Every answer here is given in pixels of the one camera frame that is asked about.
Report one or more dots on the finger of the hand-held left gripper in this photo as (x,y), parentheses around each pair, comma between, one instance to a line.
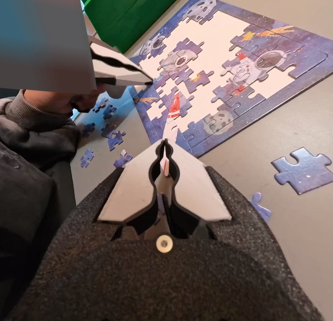
(114,54)
(109,70)

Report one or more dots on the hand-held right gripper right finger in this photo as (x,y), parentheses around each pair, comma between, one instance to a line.
(200,193)

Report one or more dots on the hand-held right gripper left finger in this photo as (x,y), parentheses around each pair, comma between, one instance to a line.
(127,193)

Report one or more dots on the red white jigsaw piece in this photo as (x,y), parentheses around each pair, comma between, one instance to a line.
(166,167)

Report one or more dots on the blue puzzle pieces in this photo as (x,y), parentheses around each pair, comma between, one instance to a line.
(301,170)

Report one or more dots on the space jigsaw puzzle tray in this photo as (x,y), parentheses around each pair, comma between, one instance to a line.
(221,32)

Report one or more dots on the assembled space puzzle pieces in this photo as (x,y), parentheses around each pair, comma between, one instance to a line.
(260,63)

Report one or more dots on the grey desk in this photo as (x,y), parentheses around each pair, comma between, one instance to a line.
(286,235)

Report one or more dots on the person's left hand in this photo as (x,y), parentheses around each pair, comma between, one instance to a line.
(57,100)

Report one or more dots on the green storage box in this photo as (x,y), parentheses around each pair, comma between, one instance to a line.
(130,14)

